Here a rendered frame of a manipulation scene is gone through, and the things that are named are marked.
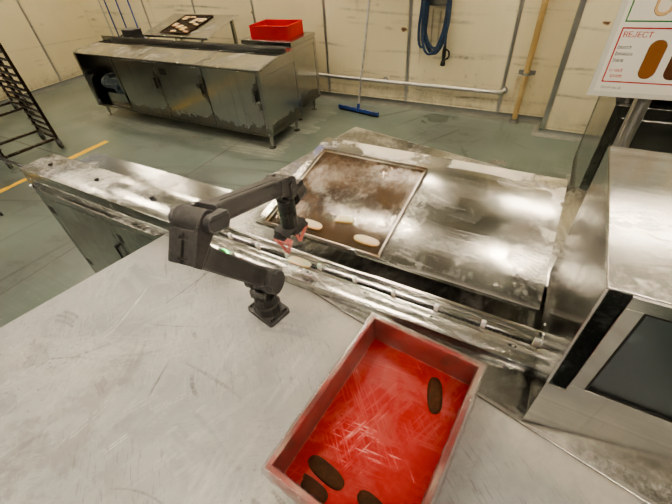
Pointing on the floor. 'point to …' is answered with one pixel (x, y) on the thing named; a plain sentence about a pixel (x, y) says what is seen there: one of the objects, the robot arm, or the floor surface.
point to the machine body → (72, 215)
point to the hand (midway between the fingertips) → (293, 245)
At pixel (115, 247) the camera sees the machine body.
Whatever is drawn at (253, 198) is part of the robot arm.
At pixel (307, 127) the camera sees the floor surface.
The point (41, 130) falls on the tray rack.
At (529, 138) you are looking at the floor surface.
